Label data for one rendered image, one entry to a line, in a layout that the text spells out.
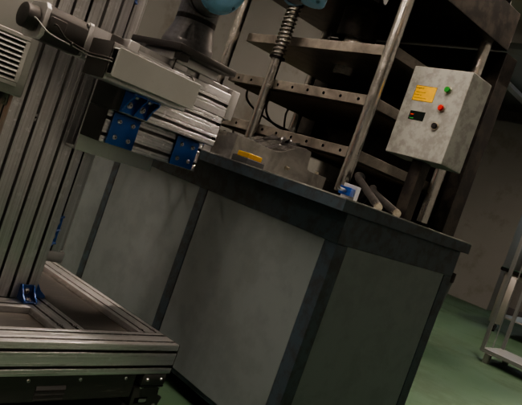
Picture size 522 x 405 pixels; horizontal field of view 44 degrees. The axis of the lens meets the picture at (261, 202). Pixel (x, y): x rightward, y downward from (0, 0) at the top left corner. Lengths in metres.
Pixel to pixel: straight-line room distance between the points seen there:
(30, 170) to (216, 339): 0.78
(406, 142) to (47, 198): 1.60
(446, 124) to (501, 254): 7.88
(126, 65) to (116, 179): 1.28
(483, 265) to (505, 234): 0.59
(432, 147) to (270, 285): 1.13
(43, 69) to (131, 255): 1.00
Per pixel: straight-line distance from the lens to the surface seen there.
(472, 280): 10.68
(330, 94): 3.15
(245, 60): 7.49
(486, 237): 10.69
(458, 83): 2.82
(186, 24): 1.84
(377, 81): 2.90
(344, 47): 3.25
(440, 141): 2.77
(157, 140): 1.84
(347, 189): 2.14
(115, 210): 2.73
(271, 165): 2.36
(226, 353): 2.05
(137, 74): 1.56
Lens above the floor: 0.78
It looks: 2 degrees down
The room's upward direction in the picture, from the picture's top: 19 degrees clockwise
